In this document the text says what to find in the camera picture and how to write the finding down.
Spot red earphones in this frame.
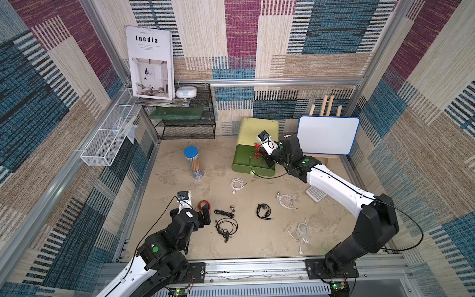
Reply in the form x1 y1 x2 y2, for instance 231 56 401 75
197 200 211 212
254 142 274 168

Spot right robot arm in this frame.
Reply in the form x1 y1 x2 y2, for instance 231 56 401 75
257 131 399 277

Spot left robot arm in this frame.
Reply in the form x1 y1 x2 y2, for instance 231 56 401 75
98 203 211 297

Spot black earphones large loop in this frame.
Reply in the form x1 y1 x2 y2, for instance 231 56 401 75
215 217 239 243

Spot green three-drawer cabinet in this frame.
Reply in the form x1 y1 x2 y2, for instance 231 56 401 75
231 118 279 177

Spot white earphones centre right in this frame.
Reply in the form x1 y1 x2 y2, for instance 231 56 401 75
276 192 297 210

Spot white earphones near cabinet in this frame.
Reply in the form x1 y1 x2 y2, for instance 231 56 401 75
230 178 247 194

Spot black earphones round coil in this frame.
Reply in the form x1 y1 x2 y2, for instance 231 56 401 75
256 204 272 220

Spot small whiteboard on easel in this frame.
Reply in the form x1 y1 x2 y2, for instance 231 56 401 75
297 95 361 159

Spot white calculator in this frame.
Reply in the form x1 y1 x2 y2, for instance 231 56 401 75
306 186 327 203

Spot blue-lid pencil canister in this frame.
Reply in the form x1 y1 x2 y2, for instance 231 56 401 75
184 146 203 179

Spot green sheet on shelf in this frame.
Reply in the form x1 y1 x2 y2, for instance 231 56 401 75
149 107 204 120

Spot white oval case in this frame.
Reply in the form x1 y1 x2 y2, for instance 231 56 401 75
175 86 198 99

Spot Inedia magazine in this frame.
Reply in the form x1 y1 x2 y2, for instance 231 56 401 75
126 26 175 100

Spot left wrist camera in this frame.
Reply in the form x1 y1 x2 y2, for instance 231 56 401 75
177 191 193 212

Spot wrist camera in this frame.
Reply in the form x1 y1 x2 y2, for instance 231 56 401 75
257 131 278 155
177 191 193 212

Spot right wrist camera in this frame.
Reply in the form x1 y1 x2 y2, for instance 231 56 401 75
257 131 278 155

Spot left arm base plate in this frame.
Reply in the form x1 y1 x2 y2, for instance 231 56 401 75
176 262 207 284

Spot black wire shelf rack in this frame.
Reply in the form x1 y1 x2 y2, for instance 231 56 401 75
140 83 216 141

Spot white wire basket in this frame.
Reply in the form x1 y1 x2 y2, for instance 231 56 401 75
80 104 140 167

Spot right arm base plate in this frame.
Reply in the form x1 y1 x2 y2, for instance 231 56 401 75
304 257 359 280

